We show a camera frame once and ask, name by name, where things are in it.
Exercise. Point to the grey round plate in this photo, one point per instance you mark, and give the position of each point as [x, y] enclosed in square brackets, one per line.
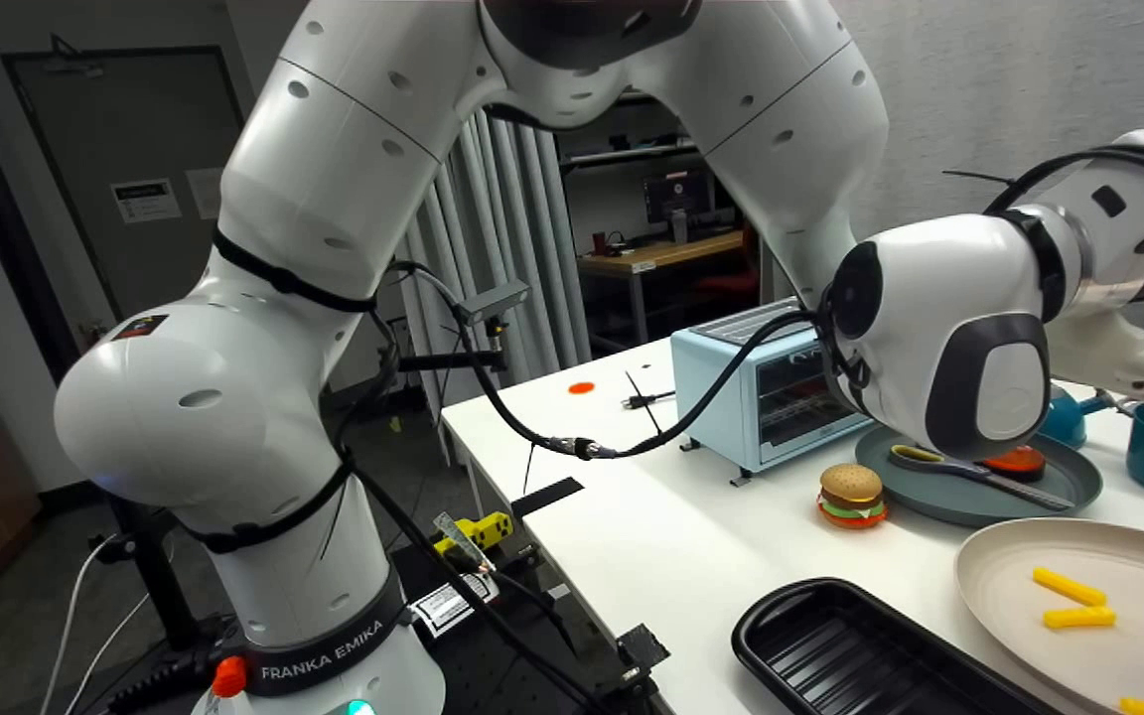
[973, 502]

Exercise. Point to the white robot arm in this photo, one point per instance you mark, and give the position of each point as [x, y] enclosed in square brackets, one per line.
[942, 331]

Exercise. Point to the beige round plate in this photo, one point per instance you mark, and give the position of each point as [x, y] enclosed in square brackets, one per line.
[995, 576]

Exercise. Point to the black spatula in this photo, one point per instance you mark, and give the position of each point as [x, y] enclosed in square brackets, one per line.
[936, 464]

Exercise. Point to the red toy tomato slice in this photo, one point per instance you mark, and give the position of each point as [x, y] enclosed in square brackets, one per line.
[1024, 464]

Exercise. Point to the light blue toaster oven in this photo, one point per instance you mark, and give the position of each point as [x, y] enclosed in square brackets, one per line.
[777, 407]

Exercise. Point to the toy hamburger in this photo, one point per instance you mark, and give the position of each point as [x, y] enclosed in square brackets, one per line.
[850, 494]

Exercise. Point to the black plastic tray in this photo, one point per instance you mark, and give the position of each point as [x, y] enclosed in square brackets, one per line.
[830, 648]

